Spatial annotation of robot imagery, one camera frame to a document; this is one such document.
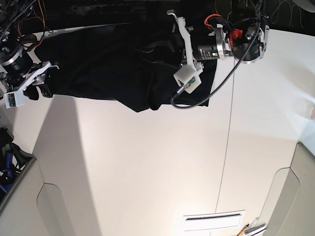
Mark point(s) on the grey bin with blue items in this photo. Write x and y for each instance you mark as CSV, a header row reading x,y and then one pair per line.
x,y
14,165

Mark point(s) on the white camera box image left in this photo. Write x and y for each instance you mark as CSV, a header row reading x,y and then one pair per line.
x,y
14,99

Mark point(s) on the black T-shirt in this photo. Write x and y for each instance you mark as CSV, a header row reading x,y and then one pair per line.
x,y
101,63

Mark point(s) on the white camera box image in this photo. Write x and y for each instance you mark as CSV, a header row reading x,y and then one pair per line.
x,y
14,99
188,77

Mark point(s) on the white camera box image right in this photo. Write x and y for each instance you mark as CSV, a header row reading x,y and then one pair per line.
x,y
188,77

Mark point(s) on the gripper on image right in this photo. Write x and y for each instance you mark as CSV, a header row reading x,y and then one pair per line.
x,y
204,29

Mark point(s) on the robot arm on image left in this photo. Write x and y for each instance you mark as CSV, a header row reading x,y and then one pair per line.
x,y
12,14

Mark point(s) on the black ruler strip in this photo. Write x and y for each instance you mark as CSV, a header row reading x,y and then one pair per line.
x,y
212,216

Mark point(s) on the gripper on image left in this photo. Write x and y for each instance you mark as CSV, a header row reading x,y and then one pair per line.
x,y
17,65

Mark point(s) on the black power strip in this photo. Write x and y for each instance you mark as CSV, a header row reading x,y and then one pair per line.
x,y
109,9

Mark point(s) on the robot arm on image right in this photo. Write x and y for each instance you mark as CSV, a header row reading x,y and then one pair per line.
x,y
244,28

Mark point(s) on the yellow pencil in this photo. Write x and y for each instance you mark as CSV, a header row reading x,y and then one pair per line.
x,y
243,230

